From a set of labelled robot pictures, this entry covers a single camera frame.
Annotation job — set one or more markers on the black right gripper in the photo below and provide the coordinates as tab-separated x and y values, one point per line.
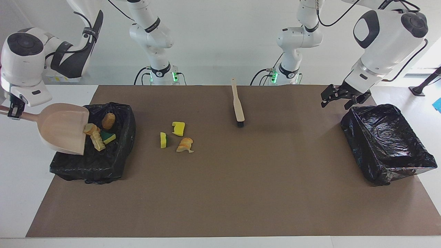
15	100

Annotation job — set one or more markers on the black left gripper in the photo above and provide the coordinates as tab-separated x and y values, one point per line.
355	93

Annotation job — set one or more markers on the beige plastic dustpan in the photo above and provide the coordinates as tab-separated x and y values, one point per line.
62	131

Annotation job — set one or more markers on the orange striped croissant piece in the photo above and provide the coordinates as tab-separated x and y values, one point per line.
91	128

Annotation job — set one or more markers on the pale croissant piece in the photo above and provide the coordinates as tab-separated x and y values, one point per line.
98	143

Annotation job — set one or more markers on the brown bread roll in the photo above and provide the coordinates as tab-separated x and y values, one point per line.
108	120

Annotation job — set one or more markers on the green yellow sponge wedge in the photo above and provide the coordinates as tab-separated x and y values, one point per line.
110	138

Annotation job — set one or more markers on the beige brush black bristles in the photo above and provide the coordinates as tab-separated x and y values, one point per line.
237	106

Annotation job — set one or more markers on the yellow sponge green backing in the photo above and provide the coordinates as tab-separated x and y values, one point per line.
163	140

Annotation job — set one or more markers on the flaky croissant piece with peel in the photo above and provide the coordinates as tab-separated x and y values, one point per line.
185	144

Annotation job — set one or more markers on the plain yellow sponge piece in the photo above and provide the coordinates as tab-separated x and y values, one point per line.
178	128

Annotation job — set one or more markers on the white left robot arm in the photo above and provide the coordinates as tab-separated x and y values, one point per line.
386	38

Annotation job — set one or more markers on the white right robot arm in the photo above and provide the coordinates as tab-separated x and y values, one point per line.
24	62

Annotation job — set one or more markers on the black bag lined bin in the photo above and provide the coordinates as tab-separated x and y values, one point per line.
103	165
386	144

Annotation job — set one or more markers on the black stand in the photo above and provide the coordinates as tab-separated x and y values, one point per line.
418	90

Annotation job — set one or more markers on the blue object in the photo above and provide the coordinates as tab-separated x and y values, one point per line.
438	105

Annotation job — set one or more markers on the brown paper mat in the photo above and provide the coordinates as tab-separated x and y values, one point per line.
224	189

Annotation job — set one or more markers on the white wall socket box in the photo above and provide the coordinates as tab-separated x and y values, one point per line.
65	79

